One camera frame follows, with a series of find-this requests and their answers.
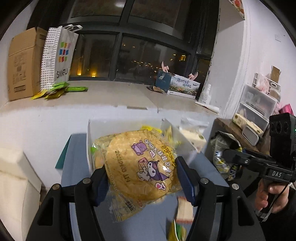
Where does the white cardboard box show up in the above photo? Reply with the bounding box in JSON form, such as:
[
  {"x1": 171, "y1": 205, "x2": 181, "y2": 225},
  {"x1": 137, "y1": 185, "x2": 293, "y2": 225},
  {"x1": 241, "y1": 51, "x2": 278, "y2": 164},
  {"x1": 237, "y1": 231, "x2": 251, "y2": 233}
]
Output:
[{"x1": 87, "y1": 118, "x2": 201, "y2": 179}]

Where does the printed shelf box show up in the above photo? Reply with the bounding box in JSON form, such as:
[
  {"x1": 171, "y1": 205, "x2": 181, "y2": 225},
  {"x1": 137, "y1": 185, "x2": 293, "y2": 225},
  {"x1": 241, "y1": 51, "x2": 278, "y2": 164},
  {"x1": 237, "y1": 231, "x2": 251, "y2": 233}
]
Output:
[{"x1": 228, "y1": 0, "x2": 245, "y2": 20}]

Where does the pile of green sachets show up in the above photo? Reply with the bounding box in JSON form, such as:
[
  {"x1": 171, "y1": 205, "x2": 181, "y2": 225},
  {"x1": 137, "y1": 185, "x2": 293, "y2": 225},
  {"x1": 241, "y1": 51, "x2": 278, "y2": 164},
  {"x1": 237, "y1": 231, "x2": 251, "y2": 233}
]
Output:
[{"x1": 31, "y1": 82, "x2": 88, "y2": 100}]

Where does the white round-hole gadget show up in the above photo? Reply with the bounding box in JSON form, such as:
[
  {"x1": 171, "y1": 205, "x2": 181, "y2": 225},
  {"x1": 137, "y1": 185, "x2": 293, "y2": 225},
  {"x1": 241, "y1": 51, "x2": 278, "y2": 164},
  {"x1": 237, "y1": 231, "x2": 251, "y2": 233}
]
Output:
[{"x1": 266, "y1": 80, "x2": 281, "y2": 93}]

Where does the blue printed box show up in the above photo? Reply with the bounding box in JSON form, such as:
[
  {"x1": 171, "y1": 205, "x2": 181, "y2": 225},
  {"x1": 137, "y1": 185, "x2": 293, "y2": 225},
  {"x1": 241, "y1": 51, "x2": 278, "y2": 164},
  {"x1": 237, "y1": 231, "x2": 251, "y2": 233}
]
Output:
[{"x1": 155, "y1": 70, "x2": 201, "y2": 100}]

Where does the white tube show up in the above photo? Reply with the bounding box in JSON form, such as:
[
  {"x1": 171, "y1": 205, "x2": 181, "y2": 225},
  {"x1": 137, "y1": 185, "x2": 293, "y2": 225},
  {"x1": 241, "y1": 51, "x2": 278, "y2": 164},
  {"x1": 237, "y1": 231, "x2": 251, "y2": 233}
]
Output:
[{"x1": 195, "y1": 101, "x2": 220, "y2": 114}]

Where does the person's right hand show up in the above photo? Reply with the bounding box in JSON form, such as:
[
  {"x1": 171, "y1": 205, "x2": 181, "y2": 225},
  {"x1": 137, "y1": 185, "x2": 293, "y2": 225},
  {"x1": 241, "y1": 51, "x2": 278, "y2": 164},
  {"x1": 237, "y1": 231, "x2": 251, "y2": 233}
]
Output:
[{"x1": 255, "y1": 179, "x2": 289, "y2": 212}]

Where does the person's right forearm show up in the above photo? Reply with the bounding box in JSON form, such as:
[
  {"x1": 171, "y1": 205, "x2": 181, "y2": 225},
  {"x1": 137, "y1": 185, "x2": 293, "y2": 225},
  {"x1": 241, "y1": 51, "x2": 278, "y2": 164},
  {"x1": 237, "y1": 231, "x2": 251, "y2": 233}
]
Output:
[{"x1": 261, "y1": 199, "x2": 296, "y2": 241}]

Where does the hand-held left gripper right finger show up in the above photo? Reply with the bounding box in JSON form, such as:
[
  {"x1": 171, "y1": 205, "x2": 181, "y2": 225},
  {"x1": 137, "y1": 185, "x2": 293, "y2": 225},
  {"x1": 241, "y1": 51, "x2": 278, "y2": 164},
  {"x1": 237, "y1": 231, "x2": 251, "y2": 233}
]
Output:
[{"x1": 175, "y1": 156, "x2": 266, "y2": 241}]

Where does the clear zip bag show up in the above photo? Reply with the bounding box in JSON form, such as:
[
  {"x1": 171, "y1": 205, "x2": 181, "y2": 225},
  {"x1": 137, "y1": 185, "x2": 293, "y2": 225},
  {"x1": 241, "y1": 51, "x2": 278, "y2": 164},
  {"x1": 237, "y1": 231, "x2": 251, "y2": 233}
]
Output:
[{"x1": 180, "y1": 117, "x2": 208, "y2": 130}]

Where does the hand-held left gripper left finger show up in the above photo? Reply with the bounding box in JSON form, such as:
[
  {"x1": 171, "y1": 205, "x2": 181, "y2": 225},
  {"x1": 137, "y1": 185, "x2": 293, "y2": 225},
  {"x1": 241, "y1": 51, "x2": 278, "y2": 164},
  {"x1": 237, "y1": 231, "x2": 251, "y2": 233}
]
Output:
[{"x1": 25, "y1": 166, "x2": 109, "y2": 241}]

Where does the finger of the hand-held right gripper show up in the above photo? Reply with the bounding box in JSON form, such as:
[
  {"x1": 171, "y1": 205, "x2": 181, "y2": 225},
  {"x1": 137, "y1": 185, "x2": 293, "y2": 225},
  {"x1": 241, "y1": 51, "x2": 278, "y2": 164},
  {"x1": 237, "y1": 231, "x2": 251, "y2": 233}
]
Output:
[
  {"x1": 222, "y1": 148, "x2": 270, "y2": 164},
  {"x1": 240, "y1": 160, "x2": 267, "y2": 173}
]

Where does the cream sofa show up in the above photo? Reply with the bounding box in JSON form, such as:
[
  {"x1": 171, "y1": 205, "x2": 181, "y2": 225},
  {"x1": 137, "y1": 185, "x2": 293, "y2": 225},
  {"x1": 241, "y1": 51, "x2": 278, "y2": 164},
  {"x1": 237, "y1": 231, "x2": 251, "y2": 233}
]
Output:
[{"x1": 0, "y1": 148, "x2": 42, "y2": 232}]

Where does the small cardboard box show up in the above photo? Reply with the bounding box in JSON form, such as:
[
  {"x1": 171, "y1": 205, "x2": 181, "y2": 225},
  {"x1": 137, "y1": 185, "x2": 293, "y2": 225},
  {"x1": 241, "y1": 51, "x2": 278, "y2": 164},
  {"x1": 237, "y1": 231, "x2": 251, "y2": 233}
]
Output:
[{"x1": 270, "y1": 65, "x2": 281, "y2": 80}]

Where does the white bottle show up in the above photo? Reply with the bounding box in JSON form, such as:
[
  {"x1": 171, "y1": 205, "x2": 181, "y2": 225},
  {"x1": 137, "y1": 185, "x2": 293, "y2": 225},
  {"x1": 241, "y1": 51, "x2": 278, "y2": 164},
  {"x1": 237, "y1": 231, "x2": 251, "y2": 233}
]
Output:
[{"x1": 201, "y1": 84, "x2": 212, "y2": 103}]

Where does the cream patterned box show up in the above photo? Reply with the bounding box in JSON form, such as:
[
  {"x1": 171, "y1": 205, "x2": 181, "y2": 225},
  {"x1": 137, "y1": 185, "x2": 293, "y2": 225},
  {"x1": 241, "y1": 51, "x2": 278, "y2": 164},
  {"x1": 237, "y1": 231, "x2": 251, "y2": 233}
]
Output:
[{"x1": 232, "y1": 113, "x2": 251, "y2": 127}]

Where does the dark window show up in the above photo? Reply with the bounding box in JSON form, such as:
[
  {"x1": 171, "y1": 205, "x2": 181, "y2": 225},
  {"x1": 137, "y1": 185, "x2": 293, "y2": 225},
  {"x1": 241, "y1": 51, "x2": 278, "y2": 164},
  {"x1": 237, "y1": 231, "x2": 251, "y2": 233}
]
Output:
[{"x1": 53, "y1": 0, "x2": 219, "y2": 85}]

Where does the pink box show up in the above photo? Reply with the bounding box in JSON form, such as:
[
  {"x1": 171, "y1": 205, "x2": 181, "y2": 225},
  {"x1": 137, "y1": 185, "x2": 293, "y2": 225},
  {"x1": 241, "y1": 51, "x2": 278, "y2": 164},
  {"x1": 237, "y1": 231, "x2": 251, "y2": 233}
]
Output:
[{"x1": 279, "y1": 104, "x2": 294, "y2": 115}]

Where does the yellow-green chip bag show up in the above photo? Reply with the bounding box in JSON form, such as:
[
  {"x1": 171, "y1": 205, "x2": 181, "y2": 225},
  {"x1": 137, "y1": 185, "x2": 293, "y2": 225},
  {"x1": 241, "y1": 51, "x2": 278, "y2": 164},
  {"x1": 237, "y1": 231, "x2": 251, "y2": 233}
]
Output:
[{"x1": 168, "y1": 220, "x2": 186, "y2": 241}]

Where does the pink antler headband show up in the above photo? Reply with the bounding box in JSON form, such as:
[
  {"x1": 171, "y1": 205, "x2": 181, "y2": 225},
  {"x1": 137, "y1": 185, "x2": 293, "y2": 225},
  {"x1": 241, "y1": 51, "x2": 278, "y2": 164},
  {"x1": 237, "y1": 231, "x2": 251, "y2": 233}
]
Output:
[{"x1": 161, "y1": 61, "x2": 199, "y2": 81}]

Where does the cream tissue pack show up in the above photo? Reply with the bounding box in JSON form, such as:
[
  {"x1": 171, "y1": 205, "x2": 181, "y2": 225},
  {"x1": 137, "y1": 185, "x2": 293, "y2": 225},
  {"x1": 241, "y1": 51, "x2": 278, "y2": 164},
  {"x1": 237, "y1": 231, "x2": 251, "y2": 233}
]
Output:
[{"x1": 180, "y1": 129, "x2": 207, "y2": 152}]

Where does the yellow snack packet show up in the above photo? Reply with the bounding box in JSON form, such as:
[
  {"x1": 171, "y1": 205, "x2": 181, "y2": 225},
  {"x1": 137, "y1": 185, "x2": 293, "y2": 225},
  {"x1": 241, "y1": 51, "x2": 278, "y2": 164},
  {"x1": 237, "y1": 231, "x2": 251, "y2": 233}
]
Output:
[{"x1": 142, "y1": 125, "x2": 173, "y2": 139}]

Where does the cream grey speaker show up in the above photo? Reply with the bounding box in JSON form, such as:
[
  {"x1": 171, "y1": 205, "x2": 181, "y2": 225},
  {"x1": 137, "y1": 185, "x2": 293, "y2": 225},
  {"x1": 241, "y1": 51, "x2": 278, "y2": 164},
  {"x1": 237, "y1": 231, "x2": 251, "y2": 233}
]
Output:
[{"x1": 242, "y1": 123, "x2": 264, "y2": 146}]

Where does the dark side cabinet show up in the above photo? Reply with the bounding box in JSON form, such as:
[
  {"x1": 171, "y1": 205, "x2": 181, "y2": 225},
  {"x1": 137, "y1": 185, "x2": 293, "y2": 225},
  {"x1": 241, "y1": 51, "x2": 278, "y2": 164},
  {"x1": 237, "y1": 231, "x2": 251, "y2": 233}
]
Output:
[{"x1": 211, "y1": 118, "x2": 271, "y2": 163}]

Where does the clear drawer unit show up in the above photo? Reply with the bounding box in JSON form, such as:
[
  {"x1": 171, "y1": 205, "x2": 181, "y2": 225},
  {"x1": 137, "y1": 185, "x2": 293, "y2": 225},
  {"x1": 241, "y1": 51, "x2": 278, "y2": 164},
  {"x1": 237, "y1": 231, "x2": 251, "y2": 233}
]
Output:
[{"x1": 237, "y1": 83, "x2": 277, "y2": 130}]

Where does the white shopping bag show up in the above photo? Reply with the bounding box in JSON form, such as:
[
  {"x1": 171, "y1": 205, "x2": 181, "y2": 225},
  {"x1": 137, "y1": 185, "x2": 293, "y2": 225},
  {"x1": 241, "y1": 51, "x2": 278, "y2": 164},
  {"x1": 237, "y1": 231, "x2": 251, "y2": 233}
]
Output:
[{"x1": 41, "y1": 24, "x2": 83, "y2": 90}]

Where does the pink floral pack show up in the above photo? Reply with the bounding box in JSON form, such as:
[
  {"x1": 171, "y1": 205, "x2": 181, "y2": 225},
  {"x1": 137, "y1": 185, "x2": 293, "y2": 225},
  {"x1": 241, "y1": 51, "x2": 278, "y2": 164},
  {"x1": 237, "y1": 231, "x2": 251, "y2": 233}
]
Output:
[{"x1": 254, "y1": 73, "x2": 270, "y2": 93}]

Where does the round cracker packet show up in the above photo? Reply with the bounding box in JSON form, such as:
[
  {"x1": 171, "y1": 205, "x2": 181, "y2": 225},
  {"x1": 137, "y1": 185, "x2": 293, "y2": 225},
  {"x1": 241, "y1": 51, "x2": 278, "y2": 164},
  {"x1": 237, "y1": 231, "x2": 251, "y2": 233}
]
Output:
[{"x1": 92, "y1": 130, "x2": 183, "y2": 223}]

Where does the orange label snack packet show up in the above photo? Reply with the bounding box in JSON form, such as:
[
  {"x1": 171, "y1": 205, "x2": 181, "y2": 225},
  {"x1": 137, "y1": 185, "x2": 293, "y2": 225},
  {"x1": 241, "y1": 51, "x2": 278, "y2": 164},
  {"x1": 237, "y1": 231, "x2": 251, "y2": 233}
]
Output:
[{"x1": 174, "y1": 196, "x2": 195, "y2": 224}]

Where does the brown cardboard box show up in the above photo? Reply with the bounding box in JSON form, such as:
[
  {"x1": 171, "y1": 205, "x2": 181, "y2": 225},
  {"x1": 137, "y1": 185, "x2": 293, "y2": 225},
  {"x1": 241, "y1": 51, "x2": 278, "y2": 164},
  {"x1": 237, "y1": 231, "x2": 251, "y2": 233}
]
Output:
[{"x1": 7, "y1": 27, "x2": 48, "y2": 101}]

